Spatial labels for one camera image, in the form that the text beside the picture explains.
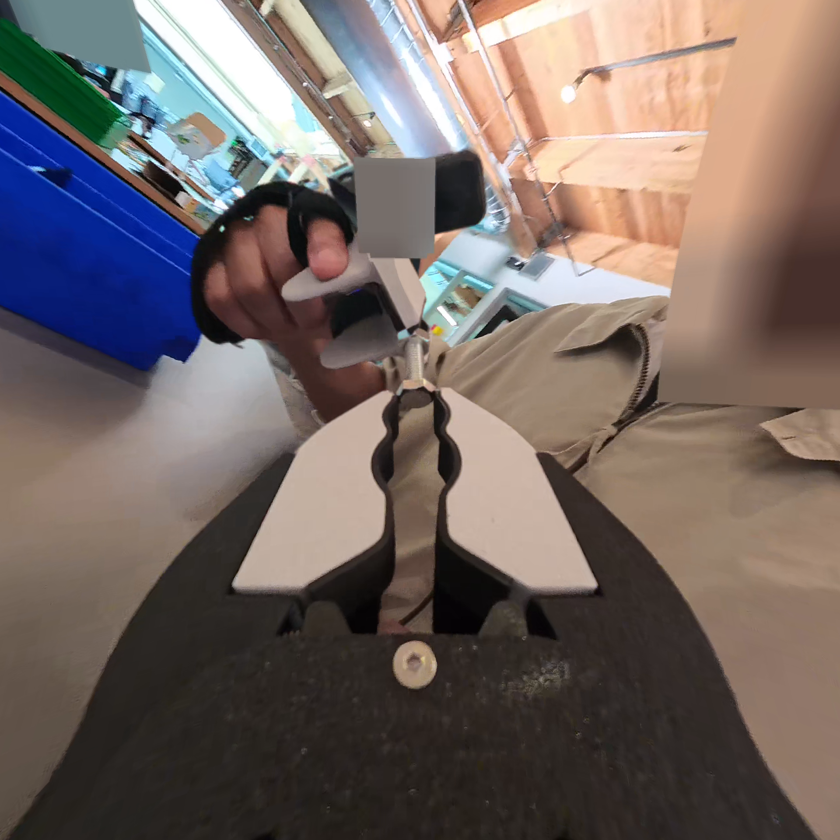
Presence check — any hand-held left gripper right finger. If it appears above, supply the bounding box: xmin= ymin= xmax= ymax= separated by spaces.
xmin=434 ymin=390 xmax=599 ymax=624

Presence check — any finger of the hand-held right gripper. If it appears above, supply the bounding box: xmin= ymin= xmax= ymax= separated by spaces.
xmin=319 ymin=315 xmax=403 ymax=371
xmin=372 ymin=256 xmax=429 ymax=332

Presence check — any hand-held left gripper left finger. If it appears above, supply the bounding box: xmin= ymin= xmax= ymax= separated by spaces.
xmin=231 ymin=390 xmax=403 ymax=628

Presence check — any blue divided storage bin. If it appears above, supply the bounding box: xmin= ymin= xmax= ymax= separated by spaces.
xmin=0 ymin=92 xmax=204 ymax=371

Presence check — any person's right forearm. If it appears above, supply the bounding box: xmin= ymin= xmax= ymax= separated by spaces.
xmin=269 ymin=335 xmax=391 ymax=424

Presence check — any person's right hand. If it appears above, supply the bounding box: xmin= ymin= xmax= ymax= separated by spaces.
xmin=204 ymin=204 xmax=355 ymax=345

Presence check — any tan document stand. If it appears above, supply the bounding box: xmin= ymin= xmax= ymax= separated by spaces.
xmin=171 ymin=112 xmax=228 ymax=158

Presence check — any brown wooden table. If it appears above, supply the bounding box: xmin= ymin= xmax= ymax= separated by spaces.
xmin=0 ymin=73 xmax=211 ymax=237

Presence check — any green storage bin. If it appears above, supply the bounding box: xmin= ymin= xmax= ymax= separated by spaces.
xmin=0 ymin=20 xmax=132 ymax=148

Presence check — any silver ventilation duct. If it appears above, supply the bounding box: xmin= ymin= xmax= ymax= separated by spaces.
xmin=374 ymin=0 xmax=539 ymax=257

